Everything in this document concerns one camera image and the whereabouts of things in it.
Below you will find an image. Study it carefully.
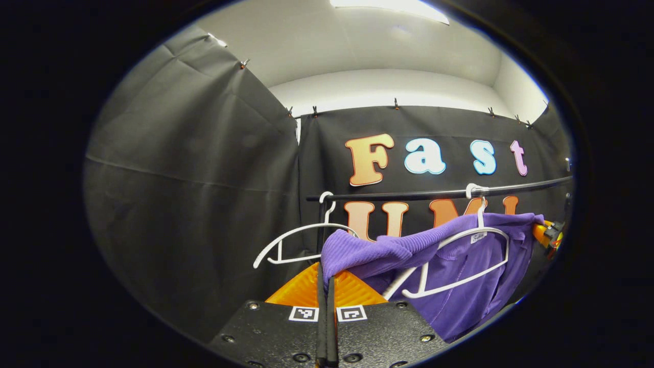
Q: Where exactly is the purple ribbed jacket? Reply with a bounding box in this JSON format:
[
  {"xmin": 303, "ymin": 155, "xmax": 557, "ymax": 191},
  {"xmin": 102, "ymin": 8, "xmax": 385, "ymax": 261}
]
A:
[{"xmin": 321, "ymin": 212, "xmax": 545, "ymax": 343}]

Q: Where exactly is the large ceiling light panel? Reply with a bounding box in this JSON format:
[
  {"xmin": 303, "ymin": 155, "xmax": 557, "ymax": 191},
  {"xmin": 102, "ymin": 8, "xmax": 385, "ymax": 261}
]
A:
[{"xmin": 330, "ymin": 0, "xmax": 450, "ymax": 25}]

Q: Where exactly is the black backdrop cloth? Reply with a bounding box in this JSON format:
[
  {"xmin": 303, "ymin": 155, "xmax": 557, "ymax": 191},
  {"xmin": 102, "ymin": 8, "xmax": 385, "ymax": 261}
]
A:
[{"xmin": 83, "ymin": 26, "xmax": 575, "ymax": 343}]

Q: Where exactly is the black clothes rack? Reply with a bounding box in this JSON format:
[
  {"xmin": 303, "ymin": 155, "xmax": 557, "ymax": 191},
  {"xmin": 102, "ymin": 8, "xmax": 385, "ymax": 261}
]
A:
[{"xmin": 306, "ymin": 175, "xmax": 574, "ymax": 256}]

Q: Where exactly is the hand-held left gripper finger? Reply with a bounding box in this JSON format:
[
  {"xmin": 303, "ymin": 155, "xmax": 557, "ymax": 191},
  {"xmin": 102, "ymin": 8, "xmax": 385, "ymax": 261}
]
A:
[
  {"xmin": 327, "ymin": 269, "xmax": 450, "ymax": 368},
  {"xmin": 207, "ymin": 262, "xmax": 328, "ymax": 368}
]

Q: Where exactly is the white clothes hanger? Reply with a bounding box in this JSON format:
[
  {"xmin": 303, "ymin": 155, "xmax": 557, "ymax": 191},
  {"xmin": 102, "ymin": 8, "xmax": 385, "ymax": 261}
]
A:
[
  {"xmin": 253, "ymin": 191, "xmax": 358, "ymax": 269},
  {"xmin": 382, "ymin": 183, "xmax": 511, "ymax": 301}
]

